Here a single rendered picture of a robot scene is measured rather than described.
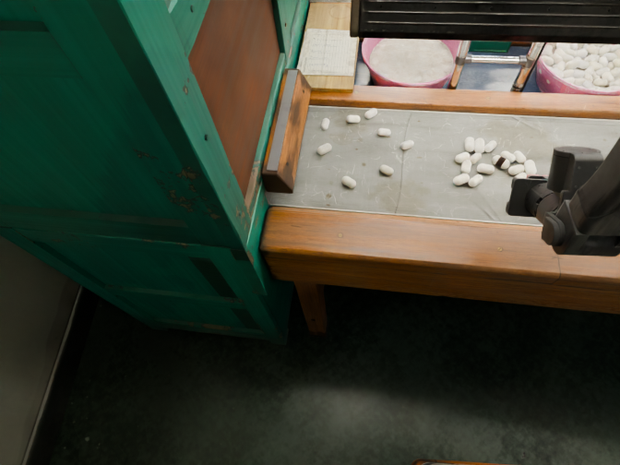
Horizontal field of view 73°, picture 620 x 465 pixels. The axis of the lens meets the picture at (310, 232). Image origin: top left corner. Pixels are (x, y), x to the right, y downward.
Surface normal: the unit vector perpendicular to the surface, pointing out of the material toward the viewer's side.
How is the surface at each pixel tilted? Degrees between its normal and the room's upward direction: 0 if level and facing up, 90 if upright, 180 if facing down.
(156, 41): 90
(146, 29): 90
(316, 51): 0
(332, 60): 0
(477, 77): 0
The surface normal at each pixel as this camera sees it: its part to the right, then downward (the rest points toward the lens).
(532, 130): -0.07, -0.46
